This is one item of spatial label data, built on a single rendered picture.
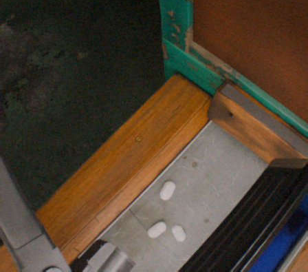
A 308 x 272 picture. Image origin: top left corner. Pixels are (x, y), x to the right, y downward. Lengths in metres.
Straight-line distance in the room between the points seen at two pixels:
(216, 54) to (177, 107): 0.14
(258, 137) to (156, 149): 0.20
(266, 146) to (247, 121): 0.06
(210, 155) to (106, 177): 0.20
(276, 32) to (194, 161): 0.32
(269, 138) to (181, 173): 0.19
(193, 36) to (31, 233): 0.45
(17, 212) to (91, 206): 0.24
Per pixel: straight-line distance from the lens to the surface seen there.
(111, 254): 0.60
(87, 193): 0.76
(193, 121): 0.80
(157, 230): 0.73
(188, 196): 0.77
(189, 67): 0.82
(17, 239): 0.55
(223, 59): 0.73
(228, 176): 0.79
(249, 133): 0.73
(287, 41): 0.59
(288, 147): 0.70
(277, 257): 0.42
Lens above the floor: 1.48
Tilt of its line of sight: 62 degrees down
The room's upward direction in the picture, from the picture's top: 8 degrees counter-clockwise
